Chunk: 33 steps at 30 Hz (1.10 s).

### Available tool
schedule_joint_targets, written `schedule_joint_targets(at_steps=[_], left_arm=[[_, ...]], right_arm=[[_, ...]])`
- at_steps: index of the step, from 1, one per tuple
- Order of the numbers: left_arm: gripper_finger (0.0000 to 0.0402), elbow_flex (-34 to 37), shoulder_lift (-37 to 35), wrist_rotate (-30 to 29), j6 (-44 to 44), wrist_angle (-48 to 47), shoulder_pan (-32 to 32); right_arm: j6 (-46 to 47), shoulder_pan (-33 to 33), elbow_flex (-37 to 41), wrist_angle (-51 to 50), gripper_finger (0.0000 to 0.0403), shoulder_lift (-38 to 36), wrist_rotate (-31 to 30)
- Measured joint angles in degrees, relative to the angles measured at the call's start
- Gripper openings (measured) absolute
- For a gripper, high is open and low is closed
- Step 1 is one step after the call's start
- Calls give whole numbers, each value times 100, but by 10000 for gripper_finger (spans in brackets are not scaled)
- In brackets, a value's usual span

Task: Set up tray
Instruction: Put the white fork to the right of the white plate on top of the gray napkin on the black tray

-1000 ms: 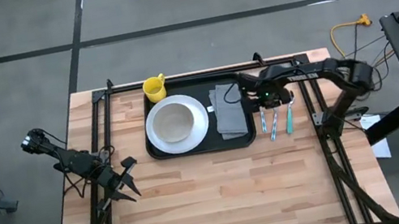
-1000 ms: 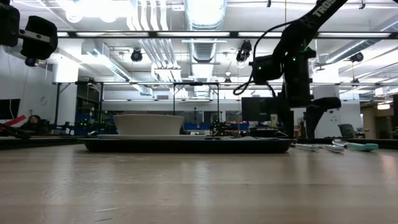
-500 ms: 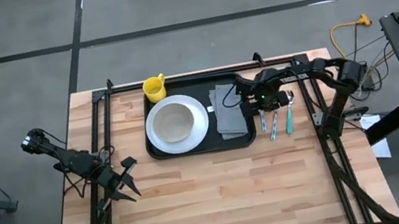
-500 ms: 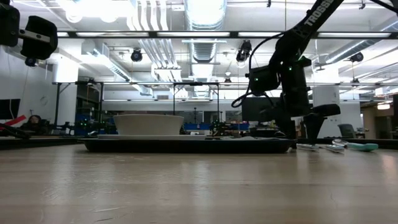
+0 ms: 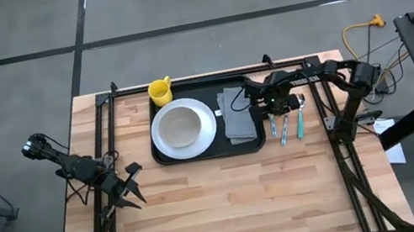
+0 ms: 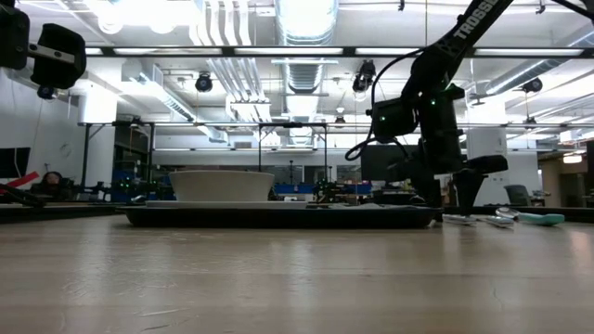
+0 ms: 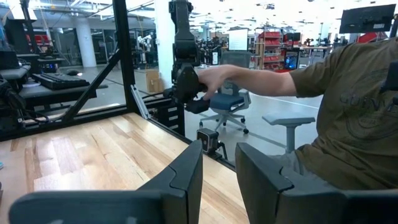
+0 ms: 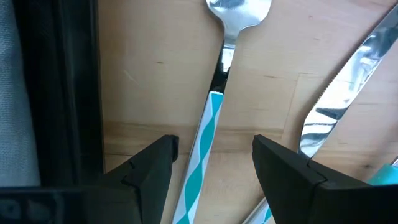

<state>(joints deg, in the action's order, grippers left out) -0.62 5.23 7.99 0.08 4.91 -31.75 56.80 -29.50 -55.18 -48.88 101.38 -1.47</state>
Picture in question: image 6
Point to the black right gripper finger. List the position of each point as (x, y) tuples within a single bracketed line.
[(468, 188), (429, 188)]

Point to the grey cloth napkin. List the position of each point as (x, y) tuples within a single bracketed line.
[(371, 205)]

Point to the off-white bowl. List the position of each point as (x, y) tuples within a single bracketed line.
[(222, 185)]

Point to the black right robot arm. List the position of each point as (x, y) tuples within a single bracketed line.
[(464, 32)]

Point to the black plastic serving tray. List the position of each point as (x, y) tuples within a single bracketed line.
[(278, 218)]

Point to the grey background office chair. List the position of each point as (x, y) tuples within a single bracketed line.
[(517, 195)]

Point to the black background monitor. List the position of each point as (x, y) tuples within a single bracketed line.
[(380, 162)]

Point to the red slanted bar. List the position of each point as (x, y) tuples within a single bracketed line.
[(23, 180)]

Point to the black overhead light bar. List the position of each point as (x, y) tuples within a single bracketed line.
[(223, 51)]

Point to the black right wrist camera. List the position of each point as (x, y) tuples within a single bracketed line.
[(394, 118)]

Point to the black aluminium table frame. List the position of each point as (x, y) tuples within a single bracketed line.
[(557, 213)]

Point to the black hanging ceiling camera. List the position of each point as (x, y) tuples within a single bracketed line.
[(203, 82), (533, 85), (364, 76)]

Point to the black background rig frame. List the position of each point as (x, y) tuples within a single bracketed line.
[(86, 153)]

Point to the black wall screen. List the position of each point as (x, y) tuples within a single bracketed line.
[(14, 162)]

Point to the silver ceiling air duct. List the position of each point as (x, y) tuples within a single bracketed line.
[(304, 69)]

